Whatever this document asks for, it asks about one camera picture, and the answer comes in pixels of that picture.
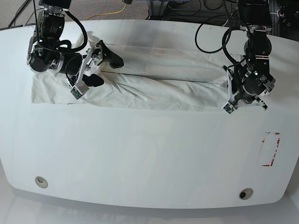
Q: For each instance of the white t-shirt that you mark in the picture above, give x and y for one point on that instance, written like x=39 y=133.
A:
x=151 y=79

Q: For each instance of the right table grommet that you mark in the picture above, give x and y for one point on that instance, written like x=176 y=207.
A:
x=245 y=194

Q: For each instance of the table grommet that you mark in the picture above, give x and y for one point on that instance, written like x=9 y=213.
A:
x=245 y=194
x=41 y=182

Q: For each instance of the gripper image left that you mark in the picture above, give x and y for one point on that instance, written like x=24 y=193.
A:
x=47 y=51

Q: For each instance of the left table grommet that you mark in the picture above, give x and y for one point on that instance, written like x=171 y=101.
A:
x=41 y=182

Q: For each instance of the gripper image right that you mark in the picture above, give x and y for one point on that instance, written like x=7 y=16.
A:
x=249 y=79

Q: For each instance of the red tape rectangle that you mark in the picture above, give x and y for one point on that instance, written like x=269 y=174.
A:
x=269 y=147

